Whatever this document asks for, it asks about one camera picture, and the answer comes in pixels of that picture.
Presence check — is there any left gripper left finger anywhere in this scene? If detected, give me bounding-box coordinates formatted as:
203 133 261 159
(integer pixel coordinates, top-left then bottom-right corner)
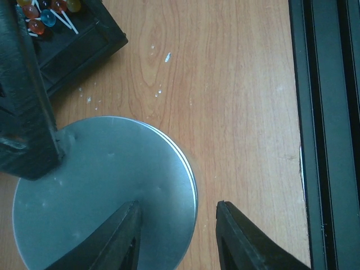
47 201 142 269

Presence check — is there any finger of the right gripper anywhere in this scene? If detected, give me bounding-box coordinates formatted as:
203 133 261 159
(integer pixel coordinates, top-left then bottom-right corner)
1 1 63 181

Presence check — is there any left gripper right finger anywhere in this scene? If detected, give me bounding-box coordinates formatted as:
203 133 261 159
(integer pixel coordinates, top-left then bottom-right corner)
215 201 309 269

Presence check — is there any silver jar lid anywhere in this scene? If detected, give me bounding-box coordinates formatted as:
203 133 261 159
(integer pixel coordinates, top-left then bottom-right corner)
12 116 198 269

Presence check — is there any black lollipop candy bin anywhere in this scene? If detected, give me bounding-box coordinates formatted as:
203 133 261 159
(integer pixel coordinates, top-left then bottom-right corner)
32 1 128 96

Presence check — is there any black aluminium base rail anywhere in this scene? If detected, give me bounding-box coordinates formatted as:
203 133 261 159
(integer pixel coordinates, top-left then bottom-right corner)
289 1 359 269

